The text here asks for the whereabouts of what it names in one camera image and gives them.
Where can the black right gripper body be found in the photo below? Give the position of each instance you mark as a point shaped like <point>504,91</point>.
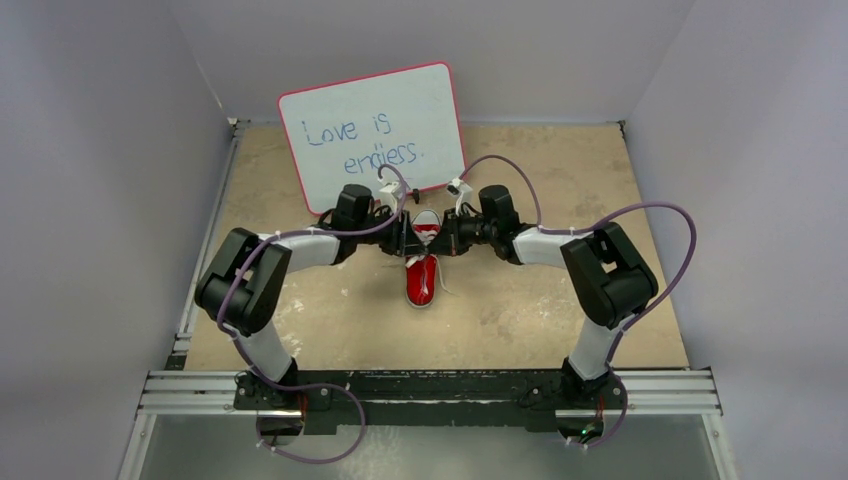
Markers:
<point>451,234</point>

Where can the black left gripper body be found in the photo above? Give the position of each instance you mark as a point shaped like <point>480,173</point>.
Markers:
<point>389,241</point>

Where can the white shoelace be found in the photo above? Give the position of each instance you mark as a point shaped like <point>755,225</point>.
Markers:
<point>423,273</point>

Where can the red canvas sneaker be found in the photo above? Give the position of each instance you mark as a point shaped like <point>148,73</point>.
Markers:
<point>424,217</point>

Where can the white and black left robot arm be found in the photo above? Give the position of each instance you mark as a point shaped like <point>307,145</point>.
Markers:
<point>240,288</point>

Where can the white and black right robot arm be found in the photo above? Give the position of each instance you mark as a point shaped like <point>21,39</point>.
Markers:
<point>611,280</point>

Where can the pink framed whiteboard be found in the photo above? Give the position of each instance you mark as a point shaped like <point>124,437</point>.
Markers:
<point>341,133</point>

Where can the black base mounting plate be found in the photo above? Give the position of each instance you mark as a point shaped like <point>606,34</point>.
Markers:
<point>532,399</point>

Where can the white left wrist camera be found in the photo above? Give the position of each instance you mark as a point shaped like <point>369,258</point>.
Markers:
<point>390,194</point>

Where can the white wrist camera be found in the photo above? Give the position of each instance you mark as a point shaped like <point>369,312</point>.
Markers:
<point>390,194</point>
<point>460,191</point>

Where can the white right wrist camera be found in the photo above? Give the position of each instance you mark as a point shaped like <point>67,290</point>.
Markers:
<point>460,191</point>

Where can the aluminium frame rail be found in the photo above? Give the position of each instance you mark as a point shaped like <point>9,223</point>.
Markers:
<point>650,392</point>

